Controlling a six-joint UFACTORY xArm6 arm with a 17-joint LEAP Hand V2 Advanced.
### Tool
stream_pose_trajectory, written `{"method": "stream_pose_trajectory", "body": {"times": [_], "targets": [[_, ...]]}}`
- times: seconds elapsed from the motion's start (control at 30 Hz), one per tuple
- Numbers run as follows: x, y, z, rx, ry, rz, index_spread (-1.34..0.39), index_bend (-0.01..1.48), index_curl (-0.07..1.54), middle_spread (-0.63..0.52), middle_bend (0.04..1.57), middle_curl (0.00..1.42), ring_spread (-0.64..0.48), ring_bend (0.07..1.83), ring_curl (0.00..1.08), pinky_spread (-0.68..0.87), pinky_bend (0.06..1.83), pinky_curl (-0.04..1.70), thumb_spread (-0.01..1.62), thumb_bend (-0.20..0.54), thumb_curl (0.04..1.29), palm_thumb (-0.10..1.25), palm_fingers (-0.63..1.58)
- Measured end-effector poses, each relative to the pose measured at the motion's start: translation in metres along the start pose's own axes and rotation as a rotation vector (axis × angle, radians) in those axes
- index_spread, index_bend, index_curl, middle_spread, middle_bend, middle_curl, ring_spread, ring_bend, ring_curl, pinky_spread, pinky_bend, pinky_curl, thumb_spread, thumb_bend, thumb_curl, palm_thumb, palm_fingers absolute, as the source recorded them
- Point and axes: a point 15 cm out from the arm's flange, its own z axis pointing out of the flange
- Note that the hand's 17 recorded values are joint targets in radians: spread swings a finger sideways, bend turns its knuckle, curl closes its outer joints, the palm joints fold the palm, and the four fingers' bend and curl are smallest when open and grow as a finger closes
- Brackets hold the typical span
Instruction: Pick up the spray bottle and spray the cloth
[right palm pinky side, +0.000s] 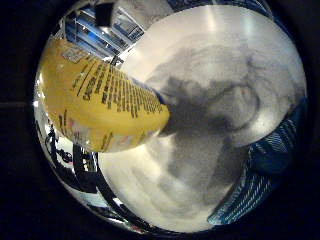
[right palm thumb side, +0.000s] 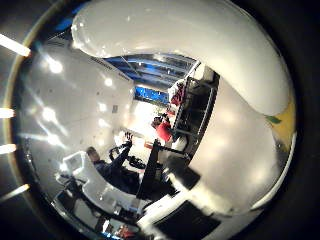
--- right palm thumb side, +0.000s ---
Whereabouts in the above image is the black upright panel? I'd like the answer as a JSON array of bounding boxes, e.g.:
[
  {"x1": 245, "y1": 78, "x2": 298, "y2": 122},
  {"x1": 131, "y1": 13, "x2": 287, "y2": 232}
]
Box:
[{"x1": 135, "y1": 139, "x2": 178, "y2": 201}]

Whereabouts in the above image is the seated person in dark clothes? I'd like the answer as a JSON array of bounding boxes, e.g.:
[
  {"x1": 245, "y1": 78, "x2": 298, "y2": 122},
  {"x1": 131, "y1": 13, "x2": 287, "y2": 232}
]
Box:
[{"x1": 85, "y1": 131, "x2": 141, "y2": 196}]

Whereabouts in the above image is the person in red shirt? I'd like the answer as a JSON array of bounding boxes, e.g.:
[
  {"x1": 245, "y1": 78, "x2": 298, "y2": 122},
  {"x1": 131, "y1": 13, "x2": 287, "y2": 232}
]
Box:
[{"x1": 151, "y1": 114, "x2": 174, "y2": 144}]

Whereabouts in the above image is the white desk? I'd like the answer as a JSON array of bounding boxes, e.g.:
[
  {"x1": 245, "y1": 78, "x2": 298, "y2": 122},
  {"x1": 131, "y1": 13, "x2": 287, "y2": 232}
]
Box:
[{"x1": 61, "y1": 151, "x2": 148, "y2": 216}]

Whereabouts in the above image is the red and white bundle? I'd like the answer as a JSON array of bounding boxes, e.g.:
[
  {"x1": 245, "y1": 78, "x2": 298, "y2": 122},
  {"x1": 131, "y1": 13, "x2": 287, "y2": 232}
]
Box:
[{"x1": 168, "y1": 79, "x2": 186, "y2": 108}]

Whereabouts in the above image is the blue wall screen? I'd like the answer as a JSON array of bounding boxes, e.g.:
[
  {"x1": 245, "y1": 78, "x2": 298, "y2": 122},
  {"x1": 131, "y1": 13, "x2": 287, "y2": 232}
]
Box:
[{"x1": 134, "y1": 85, "x2": 170, "y2": 106}]

